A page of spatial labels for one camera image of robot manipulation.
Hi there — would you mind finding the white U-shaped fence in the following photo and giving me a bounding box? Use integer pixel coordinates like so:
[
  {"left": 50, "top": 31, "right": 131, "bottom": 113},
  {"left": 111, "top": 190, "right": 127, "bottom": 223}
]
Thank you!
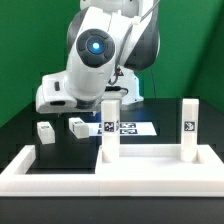
[{"left": 0, "top": 145, "right": 224, "bottom": 197}]

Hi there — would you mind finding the marker tag sheet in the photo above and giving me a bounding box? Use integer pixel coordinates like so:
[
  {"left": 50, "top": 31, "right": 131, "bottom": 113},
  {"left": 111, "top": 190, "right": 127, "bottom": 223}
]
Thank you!
[{"left": 88, "top": 122, "right": 157, "bottom": 136}]

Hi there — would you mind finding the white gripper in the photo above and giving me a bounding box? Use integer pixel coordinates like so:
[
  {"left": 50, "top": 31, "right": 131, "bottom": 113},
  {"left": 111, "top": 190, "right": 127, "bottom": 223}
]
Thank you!
[{"left": 36, "top": 71, "right": 122, "bottom": 114}]

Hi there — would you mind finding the white desk top panel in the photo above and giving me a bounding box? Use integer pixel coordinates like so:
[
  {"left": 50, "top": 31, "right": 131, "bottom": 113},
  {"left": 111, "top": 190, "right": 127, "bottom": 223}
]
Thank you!
[{"left": 95, "top": 144, "right": 224, "bottom": 175}]

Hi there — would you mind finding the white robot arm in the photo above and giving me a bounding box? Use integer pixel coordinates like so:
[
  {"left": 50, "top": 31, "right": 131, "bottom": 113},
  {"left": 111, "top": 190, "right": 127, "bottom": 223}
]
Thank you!
[{"left": 36, "top": 0, "right": 160, "bottom": 113}]

